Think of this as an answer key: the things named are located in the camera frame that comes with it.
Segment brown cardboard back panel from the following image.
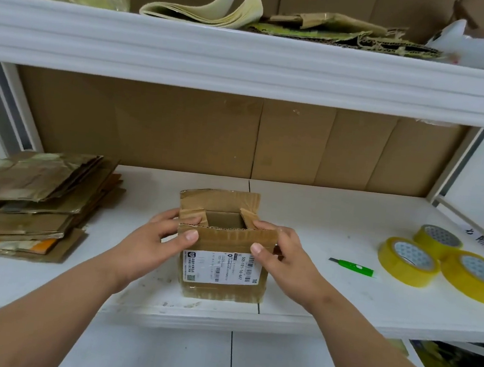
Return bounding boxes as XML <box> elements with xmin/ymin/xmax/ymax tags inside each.
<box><xmin>9</xmin><ymin>65</ymin><xmax>265</xmax><ymax>181</ymax></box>
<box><xmin>251</xmin><ymin>98</ymin><xmax>472</xmax><ymax>203</ymax></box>

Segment green utility knife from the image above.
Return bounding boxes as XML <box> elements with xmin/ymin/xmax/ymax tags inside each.
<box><xmin>327</xmin><ymin>257</ymin><xmax>377</xmax><ymax>279</ymax></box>

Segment white shelf unit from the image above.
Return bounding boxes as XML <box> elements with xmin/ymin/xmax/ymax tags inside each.
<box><xmin>0</xmin><ymin>0</ymin><xmax>484</xmax><ymax>367</ymax></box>

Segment small labelled cardboard box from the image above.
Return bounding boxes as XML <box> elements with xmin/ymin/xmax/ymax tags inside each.
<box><xmin>169</xmin><ymin>185</ymin><xmax>285</xmax><ymax>308</ymax></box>

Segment person's right hand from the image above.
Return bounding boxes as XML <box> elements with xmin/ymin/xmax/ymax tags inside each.
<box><xmin>244</xmin><ymin>220</ymin><xmax>344</xmax><ymax>318</ymax></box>

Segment person's right forearm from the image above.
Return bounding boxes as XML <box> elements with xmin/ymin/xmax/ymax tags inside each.
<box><xmin>304</xmin><ymin>284</ymin><xmax>484</xmax><ymax>367</ymax></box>

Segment person's left hand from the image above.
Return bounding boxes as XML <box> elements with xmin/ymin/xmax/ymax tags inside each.
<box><xmin>101</xmin><ymin>201</ymin><xmax>203</xmax><ymax>302</ymax></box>

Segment person's left forearm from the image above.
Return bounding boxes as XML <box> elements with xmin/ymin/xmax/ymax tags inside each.
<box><xmin>0</xmin><ymin>245</ymin><xmax>131</xmax><ymax>367</ymax></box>

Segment stack of flattened cardboard boxes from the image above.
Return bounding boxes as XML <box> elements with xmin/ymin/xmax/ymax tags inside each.
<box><xmin>0</xmin><ymin>145</ymin><xmax>130</xmax><ymax>271</ymax></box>

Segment white plastic object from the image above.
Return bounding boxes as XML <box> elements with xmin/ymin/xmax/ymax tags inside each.
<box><xmin>422</xmin><ymin>15</ymin><xmax>484</xmax><ymax>70</ymax></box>

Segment yellow packing tape roll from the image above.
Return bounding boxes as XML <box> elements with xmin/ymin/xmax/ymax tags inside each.
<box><xmin>411</xmin><ymin>223</ymin><xmax>465</xmax><ymax>262</ymax></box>
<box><xmin>436</xmin><ymin>248</ymin><xmax>484</xmax><ymax>306</ymax></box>
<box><xmin>375</xmin><ymin>235</ymin><xmax>444</xmax><ymax>291</ymax></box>

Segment torn flat cardboard pieces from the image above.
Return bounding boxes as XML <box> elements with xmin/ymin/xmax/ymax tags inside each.
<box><xmin>246</xmin><ymin>4</ymin><xmax>452</xmax><ymax>62</ymax></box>

